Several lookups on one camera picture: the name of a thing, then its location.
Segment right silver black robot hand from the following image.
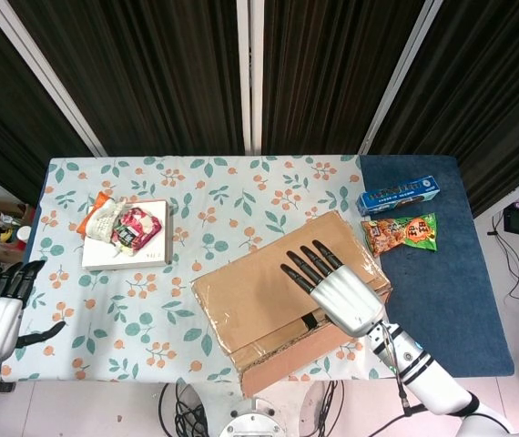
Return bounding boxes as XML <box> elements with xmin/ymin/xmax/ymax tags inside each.
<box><xmin>280</xmin><ymin>239</ymin><xmax>386</xmax><ymax>339</ymax></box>

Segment brown cardboard shipping box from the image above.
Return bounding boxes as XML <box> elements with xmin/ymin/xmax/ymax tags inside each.
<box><xmin>190</xmin><ymin>209</ymin><xmax>392</xmax><ymax>398</ymax></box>

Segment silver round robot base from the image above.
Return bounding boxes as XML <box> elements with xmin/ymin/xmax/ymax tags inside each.
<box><xmin>219</xmin><ymin>398</ymin><xmax>288</xmax><ymax>437</ymax></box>

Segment blue cookie box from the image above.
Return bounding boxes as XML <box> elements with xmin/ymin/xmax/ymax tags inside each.
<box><xmin>356</xmin><ymin>175</ymin><xmax>441</xmax><ymax>218</ymax></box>

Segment flat white carton box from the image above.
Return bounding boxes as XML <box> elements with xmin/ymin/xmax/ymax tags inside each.
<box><xmin>80</xmin><ymin>198</ymin><xmax>173</xmax><ymax>272</ymax></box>

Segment green orange snack bag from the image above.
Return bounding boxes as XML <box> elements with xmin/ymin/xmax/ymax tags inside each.
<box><xmin>361</xmin><ymin>212</ymin><xmax>438</xmax><ymax>259</ymax></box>

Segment dark blue table mat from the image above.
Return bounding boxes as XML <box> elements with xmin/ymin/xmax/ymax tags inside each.
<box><xmin>358</xmin><ymin>154</ymin><xmax>515</xmax><ymax>378</ymax></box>

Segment white beige snack bag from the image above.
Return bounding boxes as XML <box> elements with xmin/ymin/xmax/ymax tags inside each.
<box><xmin>86</xmin><ymin>198</ymin><xmax>128</xmax><ymax>242</ymax></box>

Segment floral fruit print tablecloth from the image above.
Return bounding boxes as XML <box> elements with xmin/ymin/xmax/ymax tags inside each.
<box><xmin>0</xmin><ymin>154</ymin><xmax>400</xmax><ymax>382</ymax></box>

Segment black spouted drink pouch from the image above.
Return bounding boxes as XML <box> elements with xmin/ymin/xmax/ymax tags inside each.
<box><xmin>109</xmin><ymin>223</ymin><xmax>137</xmax><ymax>252</ymax></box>

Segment orange snack packet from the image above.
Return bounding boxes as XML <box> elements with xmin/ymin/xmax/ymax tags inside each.
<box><xmin>78</xmin><ymin>190</ymin><xmax>108</xmax><ymax>236</ymax></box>

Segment red pink snack bag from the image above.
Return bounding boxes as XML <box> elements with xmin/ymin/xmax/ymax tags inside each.
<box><xmin>111</xmin><ymin>207</ymin><xmax>164</xmax><ymax>256</ymax></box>

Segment dark pleated curtain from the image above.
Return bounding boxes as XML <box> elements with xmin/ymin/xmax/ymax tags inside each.
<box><xmin>0</xmin><ymin>0</ymin><xmax>519</xmax><ymax>218</ymax></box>

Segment black floor cables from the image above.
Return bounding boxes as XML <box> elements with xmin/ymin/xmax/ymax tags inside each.
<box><xmin>486</xmin><ymin>190</ymin><xmax>519</xmax><ymax>351</ymax></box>

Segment black cables under table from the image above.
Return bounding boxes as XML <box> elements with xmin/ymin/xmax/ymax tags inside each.
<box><xmin>158</xmin><ymin>380</ymin><xmax>347</xmax><ymax>437</ymax></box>

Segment white slanted frame post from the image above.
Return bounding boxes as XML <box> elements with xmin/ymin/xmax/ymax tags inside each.
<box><xmin>358</xmin><ymin>0</ymin><xmax>454</xmax><ymax>156</ymax></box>
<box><xmin>0</xmin><ymin>0</ymin><xmax>108</xmax><ymax>158</ymax></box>

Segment white upright frame post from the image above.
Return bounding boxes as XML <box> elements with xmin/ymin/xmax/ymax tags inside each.
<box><xmin>235</xmin><ymin>0</ymin><xmax>265</xmax><ymax>156</ymax></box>

